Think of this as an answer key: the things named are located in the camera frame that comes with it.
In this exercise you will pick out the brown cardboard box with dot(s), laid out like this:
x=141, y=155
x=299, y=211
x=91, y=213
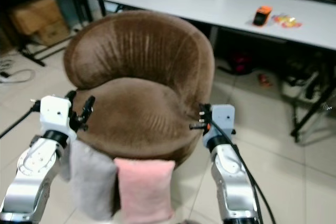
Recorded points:
x=39, y=19

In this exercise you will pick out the orange and black device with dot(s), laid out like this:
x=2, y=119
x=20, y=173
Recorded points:
x=262, y=16

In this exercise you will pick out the long white table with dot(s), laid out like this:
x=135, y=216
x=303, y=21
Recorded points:
x=189, y=3

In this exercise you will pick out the pink pillow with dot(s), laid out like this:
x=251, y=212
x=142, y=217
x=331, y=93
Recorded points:
x=144, y=190

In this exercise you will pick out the red and black object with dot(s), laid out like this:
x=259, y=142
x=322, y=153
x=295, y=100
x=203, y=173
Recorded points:
x=240, y=62

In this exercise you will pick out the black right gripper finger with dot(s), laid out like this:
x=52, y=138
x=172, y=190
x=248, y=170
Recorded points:
x=202, y=109
x=198, y=126

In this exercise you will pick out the brown velvet round sofa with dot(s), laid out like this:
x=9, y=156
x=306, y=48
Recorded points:
x=136, y=56

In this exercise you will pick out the black table leg frame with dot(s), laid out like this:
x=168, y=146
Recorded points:
x=312, y=106

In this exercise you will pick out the orange yellow snack packet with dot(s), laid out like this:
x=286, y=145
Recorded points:
x=287, y=21

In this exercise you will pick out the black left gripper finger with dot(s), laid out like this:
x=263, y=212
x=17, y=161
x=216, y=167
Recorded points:
x=89, y=106
x=71, y=94

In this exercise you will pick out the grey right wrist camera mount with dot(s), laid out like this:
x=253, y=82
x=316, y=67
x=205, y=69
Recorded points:
x=223, y=118

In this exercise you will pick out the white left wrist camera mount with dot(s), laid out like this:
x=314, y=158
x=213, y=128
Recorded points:
x=54, y=114

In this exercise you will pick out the orange red slipper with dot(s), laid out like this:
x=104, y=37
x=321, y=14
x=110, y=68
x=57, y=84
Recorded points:
x=265, y=80

